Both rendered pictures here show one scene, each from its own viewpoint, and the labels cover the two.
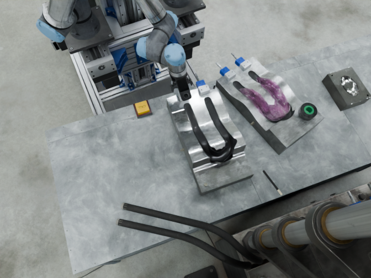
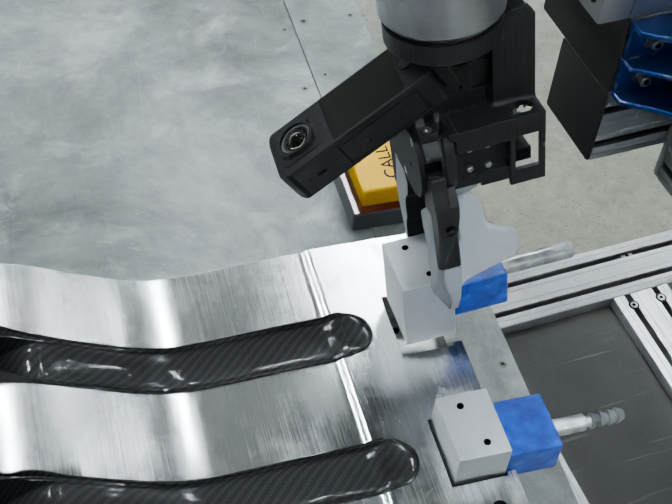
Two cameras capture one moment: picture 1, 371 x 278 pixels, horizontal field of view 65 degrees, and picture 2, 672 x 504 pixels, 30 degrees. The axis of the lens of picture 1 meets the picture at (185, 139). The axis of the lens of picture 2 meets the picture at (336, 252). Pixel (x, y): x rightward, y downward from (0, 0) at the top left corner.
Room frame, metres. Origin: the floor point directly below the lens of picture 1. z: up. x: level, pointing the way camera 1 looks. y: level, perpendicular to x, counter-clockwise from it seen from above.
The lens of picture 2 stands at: (0.71, -0.54, 1.60)
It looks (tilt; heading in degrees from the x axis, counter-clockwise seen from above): 49 degrees down; 94
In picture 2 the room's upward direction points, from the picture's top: 6 degrees clockwise
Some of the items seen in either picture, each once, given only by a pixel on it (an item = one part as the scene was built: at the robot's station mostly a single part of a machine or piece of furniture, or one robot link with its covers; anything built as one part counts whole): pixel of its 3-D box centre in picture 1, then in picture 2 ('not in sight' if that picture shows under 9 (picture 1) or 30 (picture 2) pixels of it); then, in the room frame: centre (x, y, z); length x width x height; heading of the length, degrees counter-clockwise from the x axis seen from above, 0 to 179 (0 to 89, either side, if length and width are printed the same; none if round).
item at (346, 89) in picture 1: (345, 88); not in sight; (0.89, -0.84, 0.84); 0.20 x 0.15 x 0.07; 23
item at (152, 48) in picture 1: (153, 47); not in sight; (0.75, 0.15, 1.24); 0.11 x 0.11 x 0.08; 71
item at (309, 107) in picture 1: (307, 111); not in sight; (0.69, -0.58, 0.93); 0.08 x 0.08 x 0.04
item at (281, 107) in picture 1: (267, 96); not in sight; (0.77, -0.40, 0.90); 0.26 x 0.18 x 0.08; 40
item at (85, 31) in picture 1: (81, 20); not in sight; (1.01, 0.52, 1.09); 0.15 x 0.15 x 0.10
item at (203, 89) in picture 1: (200, 83); (534, 432); (0.83, -0.06, 0.89); 0.13 x 0.05 x 0.05; 23
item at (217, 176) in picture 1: (208, 135); (117, 454); (0.55, -0.11, 0.87); 0.50 x 0.26 x 0.14; 23
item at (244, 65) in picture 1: (239, 60); not in sight; (1.01, -0.26, 0.86); 0.13 x 0.05 x 0.05; 40
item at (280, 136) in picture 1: (266, 100); not in sight; (0.77, -0.40, 0.86); 0.50 x 0.26 x 0.11; 40
